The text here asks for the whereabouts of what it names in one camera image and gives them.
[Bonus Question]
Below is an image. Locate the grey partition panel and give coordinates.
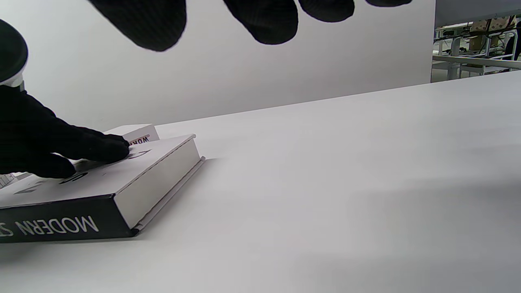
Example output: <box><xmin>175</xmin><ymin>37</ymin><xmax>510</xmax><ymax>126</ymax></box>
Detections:
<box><xmin>435</xmin><ymin>0</ymin><xmax>521</xmax><ymax>28</ymax></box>

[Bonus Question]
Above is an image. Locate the person's left hand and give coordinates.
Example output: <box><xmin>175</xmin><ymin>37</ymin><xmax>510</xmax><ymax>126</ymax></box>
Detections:
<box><xmin>0</xmin><ymin>85</ymin><xmax>131</xmax><ymax>179</ymax></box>

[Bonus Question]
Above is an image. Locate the person's right hand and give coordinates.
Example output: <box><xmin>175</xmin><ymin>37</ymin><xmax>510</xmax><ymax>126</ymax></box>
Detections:
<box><xmin>88</xmin><ymin>0</ymin><xmax>412</xmax><ymax>52</ymax></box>

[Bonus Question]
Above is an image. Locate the white book red-lined spine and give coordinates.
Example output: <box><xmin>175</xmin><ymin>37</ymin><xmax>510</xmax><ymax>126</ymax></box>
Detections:
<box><xmin>0</xmin><ymin>124</ymin><xmax>160</xmax><ymax>188</ymax></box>

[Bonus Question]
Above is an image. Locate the white background desk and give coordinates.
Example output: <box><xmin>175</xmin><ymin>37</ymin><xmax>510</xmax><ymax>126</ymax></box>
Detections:
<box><xmin>431</xmin><ymin>24</ymin><xmax>521</xmax><ymax>81</ymax></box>

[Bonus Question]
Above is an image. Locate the cardboard box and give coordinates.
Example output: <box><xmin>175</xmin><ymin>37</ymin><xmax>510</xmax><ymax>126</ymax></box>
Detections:
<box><xmin>468</xmin><ymin>16</ymin><xmax>517</xmax><ymax>53</ymax></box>

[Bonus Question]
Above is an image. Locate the white book black spine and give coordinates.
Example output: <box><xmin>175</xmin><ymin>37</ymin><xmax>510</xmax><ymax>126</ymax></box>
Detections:
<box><xmin>0</xmin><ymin>134</ymin><xmax>205</xmax><ymax>244</ymax></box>

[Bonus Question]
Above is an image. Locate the white backdrop board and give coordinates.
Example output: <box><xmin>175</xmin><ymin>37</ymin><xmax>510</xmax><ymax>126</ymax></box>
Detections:
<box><xmin>0</xmin><ymin>0</ymin><xmax>436</xmax><ymax>133</ymax></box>

